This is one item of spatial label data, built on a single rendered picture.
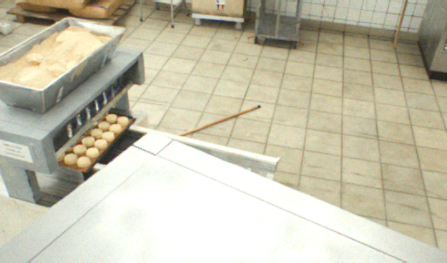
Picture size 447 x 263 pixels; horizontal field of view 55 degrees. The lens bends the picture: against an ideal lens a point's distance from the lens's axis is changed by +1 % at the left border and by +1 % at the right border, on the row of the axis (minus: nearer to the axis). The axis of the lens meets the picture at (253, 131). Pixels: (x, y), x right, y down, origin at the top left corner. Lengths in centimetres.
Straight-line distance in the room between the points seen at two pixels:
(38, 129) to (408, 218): 233
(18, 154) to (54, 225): 133
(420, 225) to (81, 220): 283
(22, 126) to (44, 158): 14
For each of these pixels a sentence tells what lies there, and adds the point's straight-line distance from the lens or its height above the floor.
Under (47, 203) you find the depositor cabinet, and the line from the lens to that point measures 186.
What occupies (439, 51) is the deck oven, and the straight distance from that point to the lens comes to 472.
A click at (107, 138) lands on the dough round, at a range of 198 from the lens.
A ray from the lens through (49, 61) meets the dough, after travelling 182.
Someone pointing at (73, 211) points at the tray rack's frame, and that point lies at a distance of 40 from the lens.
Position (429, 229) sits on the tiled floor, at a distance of 311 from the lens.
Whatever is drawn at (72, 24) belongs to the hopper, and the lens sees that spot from 212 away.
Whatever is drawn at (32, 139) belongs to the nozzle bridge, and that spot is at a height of 117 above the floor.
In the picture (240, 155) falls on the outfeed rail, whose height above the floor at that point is 89.
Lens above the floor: 210
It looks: 36 degrees down
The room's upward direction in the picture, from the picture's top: 5 degrees clockwise
